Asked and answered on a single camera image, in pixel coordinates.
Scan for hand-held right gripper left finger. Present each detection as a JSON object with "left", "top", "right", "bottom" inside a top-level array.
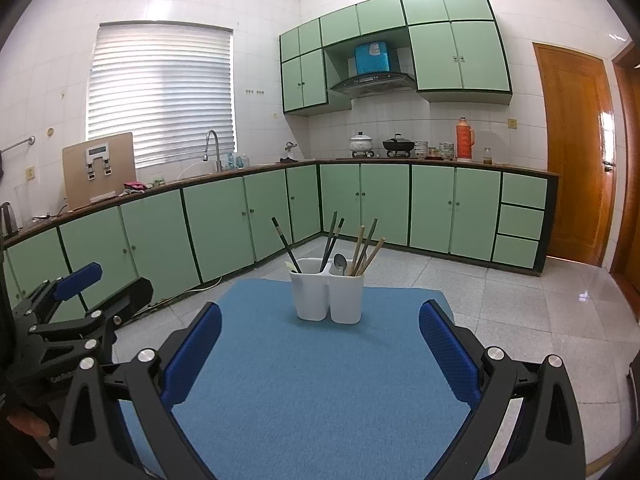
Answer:
[{"left": 55, "top": 302, "right": 223, "bottom": 480}]

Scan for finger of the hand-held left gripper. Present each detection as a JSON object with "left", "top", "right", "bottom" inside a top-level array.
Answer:
[
  {"left": 30, "top": 277, "right": 153, "bottom": 361},
  {"left": 12, "top": 262, "right": 103, "bottom": 320}
]

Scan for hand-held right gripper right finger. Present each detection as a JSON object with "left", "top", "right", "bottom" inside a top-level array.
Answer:
[{"left": 419, "top": 300, "right": 586, "bottom": 480}]

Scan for wooden chopstick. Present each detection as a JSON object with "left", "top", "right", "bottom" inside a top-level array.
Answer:
[
  {"left": 356, "top": 218, "right": 379, "bottom": 277},
  {"left": 361, "top": 238, "right": 386, "bottom": 277}
]

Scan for white utensil holder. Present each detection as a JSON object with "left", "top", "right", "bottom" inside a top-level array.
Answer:
[{"left": 290, "top": 257, "right": 364, "bottom": 324}]

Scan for grey chopstick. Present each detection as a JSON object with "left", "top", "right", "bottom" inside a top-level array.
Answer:
[
  {"left": 349, "top": 226, "right": 364, "bottom": 277},
  {"left": 320, "top": 211, "right": 339, "bottom": 272}
]

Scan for dark blue chopstick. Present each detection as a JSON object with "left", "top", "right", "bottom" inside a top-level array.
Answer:
[
  {"left": 327, "top": 218, "right": 346, "bottom": 261},
  {"left": 271, "top": 217, "right": 301, "bottom": 273}
]

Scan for person's left hand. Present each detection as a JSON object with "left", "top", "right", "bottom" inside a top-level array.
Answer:
[{"left": 7, "top": 407, "right": 51, "bottom": 439}]

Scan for dark kettle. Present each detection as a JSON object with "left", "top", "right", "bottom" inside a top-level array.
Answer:
[{"left": 0, "top": 201, "right": 21, "bottom": 238}]

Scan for brown cardboard box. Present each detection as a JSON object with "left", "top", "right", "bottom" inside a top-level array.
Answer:
[{"left": 62, "top": 132, "right": 136, "bottom": 211}]

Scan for blue table mat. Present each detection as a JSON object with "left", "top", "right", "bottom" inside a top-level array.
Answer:
[{"left": 117, "top": 278, "right": 496, "bottom": 480}]

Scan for metal towel bar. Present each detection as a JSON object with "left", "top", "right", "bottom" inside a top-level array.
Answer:
[{"left": 0, "top": 136, "right": 37, "bottom": 157}]

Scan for green base cabinets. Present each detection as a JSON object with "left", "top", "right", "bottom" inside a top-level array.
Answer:
[{"left": 0, "top": 159, "right": 560, "bottom": 321}]

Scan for metal kitchen faucet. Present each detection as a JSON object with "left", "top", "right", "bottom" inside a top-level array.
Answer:
[{"left": 202, "top": 130, "right": 224, "bottom": 173}]

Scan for white window blind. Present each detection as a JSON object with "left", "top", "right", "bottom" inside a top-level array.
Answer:
[{"left": 86, "top": 21, "right": 235, "bottom": 170}]

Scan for orange thermos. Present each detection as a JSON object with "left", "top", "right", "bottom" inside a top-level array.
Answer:
[{"left": 455, "top": 117, "right": 475, "bottom": 162}]

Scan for black wok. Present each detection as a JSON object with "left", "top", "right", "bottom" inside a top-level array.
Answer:
[{"left": 382, "top": 133, "right": 416, "bottom": 157}]

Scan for wooden door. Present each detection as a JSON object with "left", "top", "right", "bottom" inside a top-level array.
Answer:
[
  {"left": 532, "top": 41, "right": 617, "bottom": 267},
  {"left": 611, "top": 42, "right": 640, "bottom": 321}
]

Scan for black range hood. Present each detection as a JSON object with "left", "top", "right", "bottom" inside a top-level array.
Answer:
[{"left": 327, "top": 72, "right": 417, "bottom": 98}]

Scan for white floor cable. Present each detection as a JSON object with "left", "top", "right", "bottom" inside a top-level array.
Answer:
[{"left": 145, "top": 275, "right": 223, "bottom": 306}]

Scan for green wall cabinets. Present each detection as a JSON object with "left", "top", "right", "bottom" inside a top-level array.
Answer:
[{"left": 278, "top": 0, "right": 514, "bottom": 117}]

